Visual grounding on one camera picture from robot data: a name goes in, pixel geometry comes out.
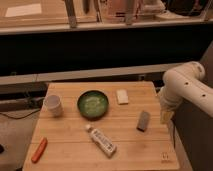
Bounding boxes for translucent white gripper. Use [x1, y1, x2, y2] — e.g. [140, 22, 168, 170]
[158, 88, 174, 124]

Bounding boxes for white squeeze bottle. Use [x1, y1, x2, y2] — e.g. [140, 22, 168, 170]
[85, 125, 117, 158]

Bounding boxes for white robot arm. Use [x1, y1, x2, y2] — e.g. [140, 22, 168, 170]
[158, 61, 213, 124]

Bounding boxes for grey chalkboard eraser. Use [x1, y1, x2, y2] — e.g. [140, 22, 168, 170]
[137, 111, 150, 132]

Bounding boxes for green bowl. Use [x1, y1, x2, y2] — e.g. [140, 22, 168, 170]
[77, 90, 109, 120]

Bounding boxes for white paper cup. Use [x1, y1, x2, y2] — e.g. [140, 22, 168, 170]
[44, 95, 63, 117]

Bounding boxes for orange carrot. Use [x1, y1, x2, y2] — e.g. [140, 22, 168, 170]
[31, 138, 48, 163]

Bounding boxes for black cable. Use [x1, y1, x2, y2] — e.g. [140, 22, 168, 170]
[0, 108, 42, 121]

